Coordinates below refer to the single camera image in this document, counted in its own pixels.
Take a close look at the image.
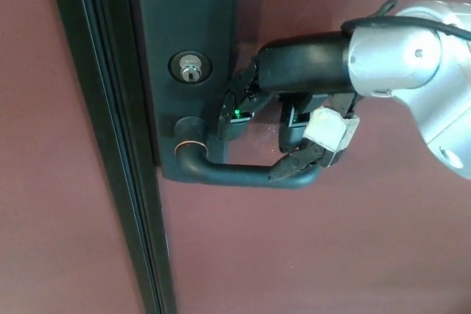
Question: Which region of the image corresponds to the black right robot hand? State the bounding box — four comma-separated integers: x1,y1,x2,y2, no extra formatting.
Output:
216,30,362,185

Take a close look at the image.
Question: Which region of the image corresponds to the black lever door handle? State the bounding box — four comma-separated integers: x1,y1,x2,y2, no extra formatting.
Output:
173,116,325,190

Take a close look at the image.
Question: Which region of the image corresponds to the maroon door with lock plate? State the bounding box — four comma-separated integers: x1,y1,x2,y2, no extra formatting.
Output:
160,0,471,314

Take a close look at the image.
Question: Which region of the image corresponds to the black door edge strip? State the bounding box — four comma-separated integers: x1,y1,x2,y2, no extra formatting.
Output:
45,0,178,314

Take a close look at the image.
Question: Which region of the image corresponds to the plain maroon door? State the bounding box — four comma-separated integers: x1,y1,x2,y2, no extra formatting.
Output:
0,0,145,314

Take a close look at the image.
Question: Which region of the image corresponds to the silver lock cylinder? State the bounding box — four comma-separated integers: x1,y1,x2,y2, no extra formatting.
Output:
168,49,215,85

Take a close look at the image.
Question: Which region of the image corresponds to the black metal lock plate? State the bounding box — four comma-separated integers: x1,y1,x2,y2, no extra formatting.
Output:
133,0,241,183

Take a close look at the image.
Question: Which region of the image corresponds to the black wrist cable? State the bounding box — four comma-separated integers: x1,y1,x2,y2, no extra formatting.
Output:
339,0,471,41

